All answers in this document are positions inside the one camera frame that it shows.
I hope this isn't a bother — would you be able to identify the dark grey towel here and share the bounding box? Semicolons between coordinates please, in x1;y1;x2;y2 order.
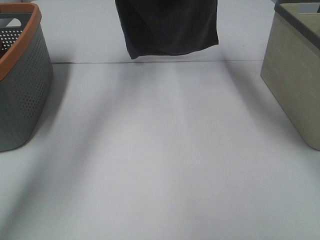
115;0;219;60

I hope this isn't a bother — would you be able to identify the beige basket grey rim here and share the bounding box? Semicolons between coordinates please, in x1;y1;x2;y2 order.
260;0;320;150

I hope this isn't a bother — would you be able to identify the grey perforated basket orange rim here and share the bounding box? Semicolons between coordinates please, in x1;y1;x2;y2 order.
0;2;53;152

